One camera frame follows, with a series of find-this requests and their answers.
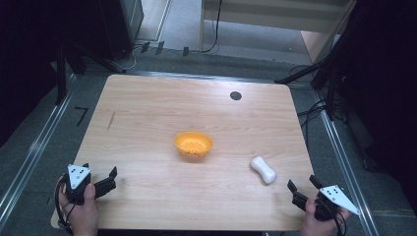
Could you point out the black metal stand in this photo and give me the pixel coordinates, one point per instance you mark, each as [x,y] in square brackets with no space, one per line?
[61,75]
[331,85]

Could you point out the metal floor rail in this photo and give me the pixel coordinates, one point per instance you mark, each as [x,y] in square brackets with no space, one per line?
[203,76]
[347,170]
[31,154]

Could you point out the dark curtain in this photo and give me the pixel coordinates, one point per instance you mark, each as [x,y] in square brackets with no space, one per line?
[26,59]
[387,82]

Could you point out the dark round table grommet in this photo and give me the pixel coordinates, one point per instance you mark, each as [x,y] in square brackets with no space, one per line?
[235,95]

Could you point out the black tape strip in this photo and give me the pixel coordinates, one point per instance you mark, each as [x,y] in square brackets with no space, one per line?
[145,47]
[186,51]
[159,47]

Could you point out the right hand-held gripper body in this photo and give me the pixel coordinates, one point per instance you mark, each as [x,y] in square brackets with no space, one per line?
[336,196]

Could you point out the orange plastic bowl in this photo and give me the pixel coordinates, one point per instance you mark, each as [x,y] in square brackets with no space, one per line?
[193,143]

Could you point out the white shelf unit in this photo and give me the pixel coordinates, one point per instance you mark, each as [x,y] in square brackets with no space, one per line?
[278,13]

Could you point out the white bone-shaped toy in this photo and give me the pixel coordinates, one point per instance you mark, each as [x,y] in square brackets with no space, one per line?
[264,169]

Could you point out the black angled floor tape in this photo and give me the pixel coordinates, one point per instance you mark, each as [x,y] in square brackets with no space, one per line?
[81,115]

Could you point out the person's right hand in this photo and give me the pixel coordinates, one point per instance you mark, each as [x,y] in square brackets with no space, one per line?
[316,226]

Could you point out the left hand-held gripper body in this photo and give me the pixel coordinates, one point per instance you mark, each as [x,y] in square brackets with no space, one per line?
[78,177]

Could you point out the person's left hand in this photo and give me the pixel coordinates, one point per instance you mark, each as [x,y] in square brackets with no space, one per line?
[82,216]

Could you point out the dark cabinet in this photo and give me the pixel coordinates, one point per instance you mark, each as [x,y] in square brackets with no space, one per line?
[121,26]

